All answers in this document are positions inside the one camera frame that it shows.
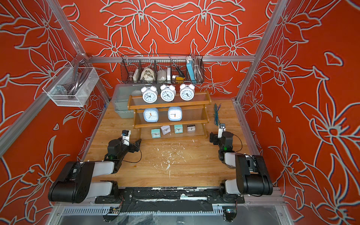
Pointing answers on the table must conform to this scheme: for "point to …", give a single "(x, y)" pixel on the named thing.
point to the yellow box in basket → (179, 78)
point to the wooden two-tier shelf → (195, 112)
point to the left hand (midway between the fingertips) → (134, 137)
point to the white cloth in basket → (147, 74)
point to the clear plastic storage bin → (119, 101)
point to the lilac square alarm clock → (165, 129)
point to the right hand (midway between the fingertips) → (217, 131)
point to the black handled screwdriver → (179, 71)
